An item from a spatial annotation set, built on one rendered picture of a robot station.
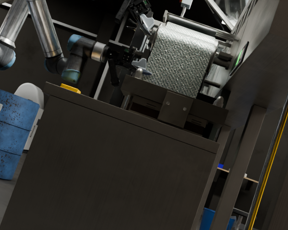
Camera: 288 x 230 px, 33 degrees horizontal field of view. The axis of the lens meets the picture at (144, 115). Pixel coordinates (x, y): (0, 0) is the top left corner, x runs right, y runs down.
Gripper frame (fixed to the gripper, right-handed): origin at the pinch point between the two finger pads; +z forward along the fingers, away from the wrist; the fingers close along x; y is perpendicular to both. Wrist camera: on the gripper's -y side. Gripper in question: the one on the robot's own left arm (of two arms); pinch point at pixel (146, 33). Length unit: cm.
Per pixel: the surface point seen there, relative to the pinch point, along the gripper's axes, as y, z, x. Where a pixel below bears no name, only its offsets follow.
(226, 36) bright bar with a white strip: 35.7, 13.5, 29.4
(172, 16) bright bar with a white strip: 17.8, -7.6, 26.2
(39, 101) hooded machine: -180, -203, 875
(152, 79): -8.3, 18.3, -4.3
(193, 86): 4.7, 29.7, -4.3
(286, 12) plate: 21, 34, -88
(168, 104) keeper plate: -9.4, 32.8, -26.5
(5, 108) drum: -139, -89, 336
